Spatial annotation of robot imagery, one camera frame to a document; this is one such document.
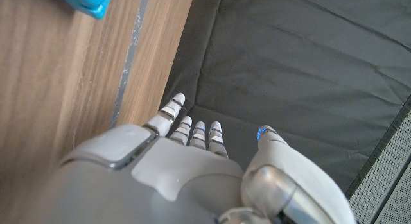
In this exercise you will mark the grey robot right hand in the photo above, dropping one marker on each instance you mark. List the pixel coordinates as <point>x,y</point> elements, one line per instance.
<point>173,179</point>

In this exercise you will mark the black backdrop curtain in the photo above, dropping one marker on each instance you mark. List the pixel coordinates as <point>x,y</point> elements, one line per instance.
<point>289,73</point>

